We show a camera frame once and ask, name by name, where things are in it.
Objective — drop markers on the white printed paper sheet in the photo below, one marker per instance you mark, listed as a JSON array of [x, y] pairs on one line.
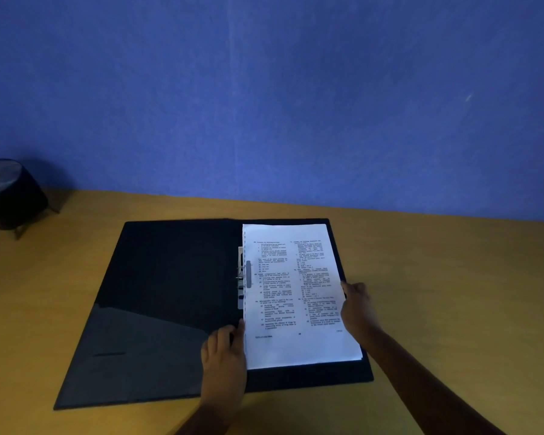
[[290, 294]]

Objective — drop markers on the person's left thumb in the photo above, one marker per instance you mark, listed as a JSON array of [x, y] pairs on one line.
[[240, 336]]

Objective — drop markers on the black open file folder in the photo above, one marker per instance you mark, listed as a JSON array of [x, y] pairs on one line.
[[163, 303]]

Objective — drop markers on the metal folder clip fastener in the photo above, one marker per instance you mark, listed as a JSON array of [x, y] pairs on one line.
[[248, 274]]

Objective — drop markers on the person's left hand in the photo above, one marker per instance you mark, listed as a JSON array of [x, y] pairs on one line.
[[224, 371]]

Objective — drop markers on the black round speaker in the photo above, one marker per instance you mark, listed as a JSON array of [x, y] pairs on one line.
[[10, 194]]

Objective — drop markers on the person's right fingers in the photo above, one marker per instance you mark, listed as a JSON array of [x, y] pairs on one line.
[[354, 292]]

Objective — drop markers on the person's right forearm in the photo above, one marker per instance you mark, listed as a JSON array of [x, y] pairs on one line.
[[428, 387]]

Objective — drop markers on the person's right hand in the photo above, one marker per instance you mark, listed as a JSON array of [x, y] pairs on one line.
[[360, 312]]

